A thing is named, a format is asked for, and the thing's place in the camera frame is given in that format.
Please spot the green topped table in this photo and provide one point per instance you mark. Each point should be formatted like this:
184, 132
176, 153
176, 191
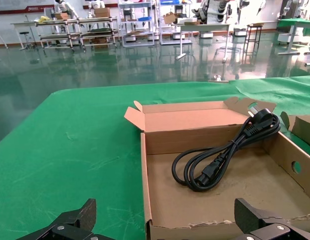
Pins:
295, 23

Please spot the white workshop table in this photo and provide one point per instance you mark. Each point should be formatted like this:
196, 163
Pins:
22, 23

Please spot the blue storage bin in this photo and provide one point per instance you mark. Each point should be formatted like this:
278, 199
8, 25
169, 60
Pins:
169, 2

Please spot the open small cardboard box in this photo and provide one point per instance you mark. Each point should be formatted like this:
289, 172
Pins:
169, 18

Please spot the red wall banner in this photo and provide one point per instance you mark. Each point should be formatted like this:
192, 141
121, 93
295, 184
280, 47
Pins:
19, 9

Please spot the flat cardboard sheet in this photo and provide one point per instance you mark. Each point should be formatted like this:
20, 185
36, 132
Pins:
193, 23

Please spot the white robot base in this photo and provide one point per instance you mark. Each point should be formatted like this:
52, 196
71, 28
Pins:
240, 32
206, 35

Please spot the black round stool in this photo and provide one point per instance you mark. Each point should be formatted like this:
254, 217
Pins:
24, 33

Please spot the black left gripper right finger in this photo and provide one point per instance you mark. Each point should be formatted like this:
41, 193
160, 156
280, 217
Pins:
255, 222

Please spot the closed cardboard box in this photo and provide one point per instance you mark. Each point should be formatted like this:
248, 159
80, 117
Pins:
102, 12

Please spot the black frame stand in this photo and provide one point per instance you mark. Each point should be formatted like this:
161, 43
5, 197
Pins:
255, 25

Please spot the green tablecloth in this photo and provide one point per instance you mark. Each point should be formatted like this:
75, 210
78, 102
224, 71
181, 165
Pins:
69, 150

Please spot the small white device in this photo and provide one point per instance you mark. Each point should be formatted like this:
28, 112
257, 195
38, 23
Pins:
218, 78

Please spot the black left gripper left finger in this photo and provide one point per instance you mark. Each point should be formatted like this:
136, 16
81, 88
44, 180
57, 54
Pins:
69, 222

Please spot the blue tray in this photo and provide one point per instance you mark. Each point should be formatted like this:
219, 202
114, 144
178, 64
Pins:
144, 19

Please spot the white shelf unit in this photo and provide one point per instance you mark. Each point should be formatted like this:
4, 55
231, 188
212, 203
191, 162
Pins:
137, 3
174, 30

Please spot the grey workshop table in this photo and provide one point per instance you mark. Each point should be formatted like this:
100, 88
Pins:
202, 25

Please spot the yellow bag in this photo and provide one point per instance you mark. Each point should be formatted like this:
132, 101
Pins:
45, 19

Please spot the cardboard box with frayed edge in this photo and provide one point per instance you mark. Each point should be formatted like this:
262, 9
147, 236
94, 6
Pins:
245, 190

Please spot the open brown cardboard box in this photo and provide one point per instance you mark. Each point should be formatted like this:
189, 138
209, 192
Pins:
305, 127

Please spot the pipe frame shelf rack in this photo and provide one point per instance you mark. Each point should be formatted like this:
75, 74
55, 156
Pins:
99, 31
59, 37

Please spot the white humanoid robot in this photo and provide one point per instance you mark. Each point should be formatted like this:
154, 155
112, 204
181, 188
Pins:
63, 6
94, 5

